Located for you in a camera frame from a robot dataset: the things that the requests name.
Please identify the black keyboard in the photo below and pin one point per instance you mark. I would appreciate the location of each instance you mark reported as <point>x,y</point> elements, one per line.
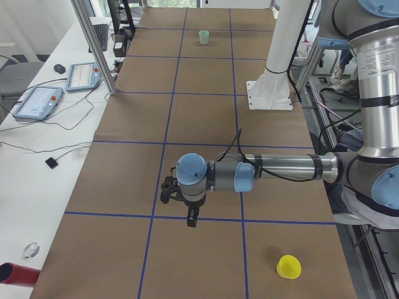
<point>101,31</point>

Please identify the blue teach pendant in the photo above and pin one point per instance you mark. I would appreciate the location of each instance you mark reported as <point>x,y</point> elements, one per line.
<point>83,76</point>
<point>39,103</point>

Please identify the light green plastic cup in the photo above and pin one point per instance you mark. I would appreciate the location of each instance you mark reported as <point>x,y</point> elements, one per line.
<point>203,37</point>

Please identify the aluminium frame post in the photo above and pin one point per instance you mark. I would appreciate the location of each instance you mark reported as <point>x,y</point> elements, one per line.
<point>94,45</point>

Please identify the black computer mouse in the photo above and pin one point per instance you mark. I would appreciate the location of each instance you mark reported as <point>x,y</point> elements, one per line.
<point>60,69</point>

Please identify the yellow plastic cup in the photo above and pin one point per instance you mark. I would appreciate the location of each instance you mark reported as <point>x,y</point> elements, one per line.
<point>289,267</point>

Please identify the small black square sensor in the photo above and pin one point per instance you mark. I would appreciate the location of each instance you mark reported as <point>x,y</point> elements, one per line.
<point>51,162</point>

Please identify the black power adapter box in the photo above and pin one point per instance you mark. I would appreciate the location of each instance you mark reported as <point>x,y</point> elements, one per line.
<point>120,44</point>

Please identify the clear plastic wrapper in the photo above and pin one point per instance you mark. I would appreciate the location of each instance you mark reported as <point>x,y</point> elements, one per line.
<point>30,250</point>

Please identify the red cylinder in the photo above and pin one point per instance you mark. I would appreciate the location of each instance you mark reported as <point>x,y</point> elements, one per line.
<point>14,274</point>

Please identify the black camera mount wrist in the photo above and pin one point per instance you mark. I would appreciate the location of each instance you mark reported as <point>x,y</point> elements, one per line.
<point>170,189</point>

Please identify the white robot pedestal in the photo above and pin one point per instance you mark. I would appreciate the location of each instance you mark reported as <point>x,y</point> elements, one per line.
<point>271,91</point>

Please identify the far blue teach pendant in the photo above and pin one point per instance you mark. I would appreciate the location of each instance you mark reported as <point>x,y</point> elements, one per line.
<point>83,76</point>

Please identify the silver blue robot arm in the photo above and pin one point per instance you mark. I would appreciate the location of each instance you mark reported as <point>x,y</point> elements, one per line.
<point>371,173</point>

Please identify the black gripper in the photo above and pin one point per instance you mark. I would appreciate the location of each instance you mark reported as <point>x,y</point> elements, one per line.
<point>192,205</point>

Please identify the near blue teach pendant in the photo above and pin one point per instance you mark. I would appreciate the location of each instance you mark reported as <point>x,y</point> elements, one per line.
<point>39,103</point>

